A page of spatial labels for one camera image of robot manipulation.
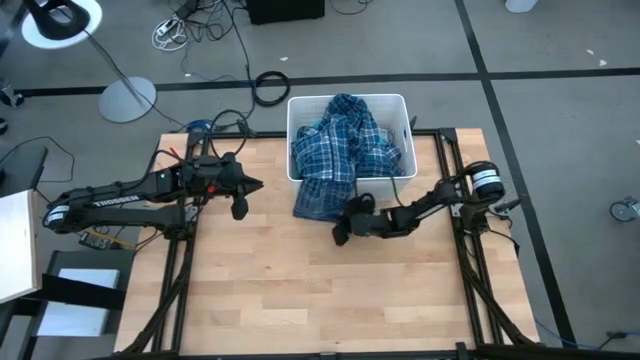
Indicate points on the white plastic laundry basket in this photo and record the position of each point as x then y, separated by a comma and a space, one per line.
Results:
305, 110

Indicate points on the black metal frame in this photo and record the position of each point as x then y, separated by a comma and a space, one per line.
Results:
270, 135

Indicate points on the white floor lamp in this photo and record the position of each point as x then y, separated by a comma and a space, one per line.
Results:
127, 100

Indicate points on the black stand white panels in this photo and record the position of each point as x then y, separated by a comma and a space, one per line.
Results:
85, 295

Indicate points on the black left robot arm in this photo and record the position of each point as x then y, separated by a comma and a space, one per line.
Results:
150, 187

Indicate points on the grey metal bracket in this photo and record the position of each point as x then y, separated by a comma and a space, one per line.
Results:
457, 210

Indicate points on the white power strip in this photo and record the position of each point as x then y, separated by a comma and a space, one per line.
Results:
167, 27

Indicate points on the white board wooden edge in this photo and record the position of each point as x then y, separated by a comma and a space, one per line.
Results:
15, 245

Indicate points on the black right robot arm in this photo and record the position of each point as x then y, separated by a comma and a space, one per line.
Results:
425, 205

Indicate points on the black electronics box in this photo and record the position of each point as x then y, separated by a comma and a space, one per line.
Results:
95, 242

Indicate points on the black curved object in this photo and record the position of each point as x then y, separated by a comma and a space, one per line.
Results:
50, 31

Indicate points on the grey caster wheel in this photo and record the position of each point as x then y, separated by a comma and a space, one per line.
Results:
624, 210

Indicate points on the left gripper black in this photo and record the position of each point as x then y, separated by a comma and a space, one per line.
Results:
220, 175

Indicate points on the black power adapter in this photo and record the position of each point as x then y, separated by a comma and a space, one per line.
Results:
186, 9

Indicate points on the black seat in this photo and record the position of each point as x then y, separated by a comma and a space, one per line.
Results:
22, 170

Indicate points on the blue plaid shirt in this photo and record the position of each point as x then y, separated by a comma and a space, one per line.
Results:
340, 150

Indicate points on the white object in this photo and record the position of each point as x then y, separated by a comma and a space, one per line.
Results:
521, 5

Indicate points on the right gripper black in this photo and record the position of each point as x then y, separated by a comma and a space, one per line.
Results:
372, 222

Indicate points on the dark wheeled object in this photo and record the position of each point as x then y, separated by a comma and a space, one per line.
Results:
11, 96

